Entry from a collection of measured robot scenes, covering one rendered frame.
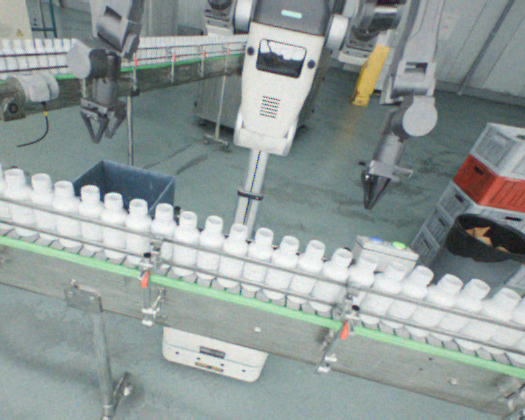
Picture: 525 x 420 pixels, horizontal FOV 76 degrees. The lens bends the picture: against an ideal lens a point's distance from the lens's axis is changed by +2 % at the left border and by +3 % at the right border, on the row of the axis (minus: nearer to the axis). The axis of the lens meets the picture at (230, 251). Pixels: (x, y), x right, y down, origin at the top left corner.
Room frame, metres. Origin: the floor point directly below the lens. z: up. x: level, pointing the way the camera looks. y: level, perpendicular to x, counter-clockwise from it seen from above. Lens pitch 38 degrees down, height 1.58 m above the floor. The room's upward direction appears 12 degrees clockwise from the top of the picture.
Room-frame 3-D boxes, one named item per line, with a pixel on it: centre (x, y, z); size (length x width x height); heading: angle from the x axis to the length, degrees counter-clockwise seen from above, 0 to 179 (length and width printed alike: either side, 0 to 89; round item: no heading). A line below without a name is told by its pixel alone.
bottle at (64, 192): (0.64, 0.41, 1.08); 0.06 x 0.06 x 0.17
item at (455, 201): (2.46, -1.89, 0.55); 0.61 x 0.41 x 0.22; 94
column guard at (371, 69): (8.12, -2.07, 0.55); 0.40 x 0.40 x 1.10; 87
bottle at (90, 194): (0.65, 0.35, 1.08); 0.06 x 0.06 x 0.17
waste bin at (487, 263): (1.94, -1.59, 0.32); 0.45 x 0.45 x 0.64
